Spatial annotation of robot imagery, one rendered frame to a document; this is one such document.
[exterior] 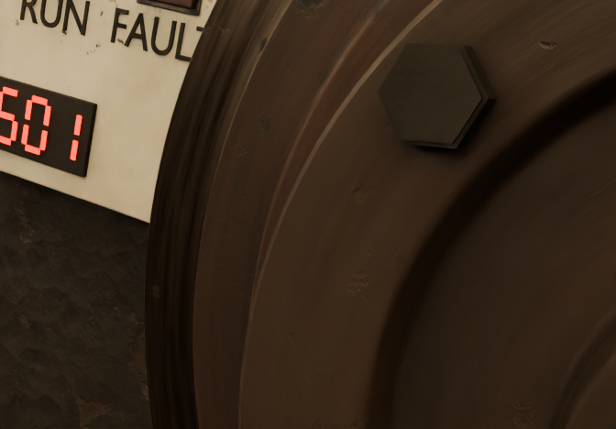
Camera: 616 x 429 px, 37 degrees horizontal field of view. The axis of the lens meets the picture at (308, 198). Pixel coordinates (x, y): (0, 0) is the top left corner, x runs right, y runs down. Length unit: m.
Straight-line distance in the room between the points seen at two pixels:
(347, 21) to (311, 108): 0.03
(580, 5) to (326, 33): 0.11
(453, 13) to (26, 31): 0.40
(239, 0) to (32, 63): 0.26
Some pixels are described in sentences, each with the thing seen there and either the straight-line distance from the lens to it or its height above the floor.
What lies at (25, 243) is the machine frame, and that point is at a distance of 0.62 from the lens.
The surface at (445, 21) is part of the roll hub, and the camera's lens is 0.21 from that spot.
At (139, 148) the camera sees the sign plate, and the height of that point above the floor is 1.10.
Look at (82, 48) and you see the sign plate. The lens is 0.55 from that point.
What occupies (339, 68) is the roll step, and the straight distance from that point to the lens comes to 0.27.
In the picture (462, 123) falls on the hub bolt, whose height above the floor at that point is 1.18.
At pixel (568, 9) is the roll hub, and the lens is 0.20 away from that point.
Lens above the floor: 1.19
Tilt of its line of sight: 11 degrees down
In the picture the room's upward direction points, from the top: 12 degrees clockwise
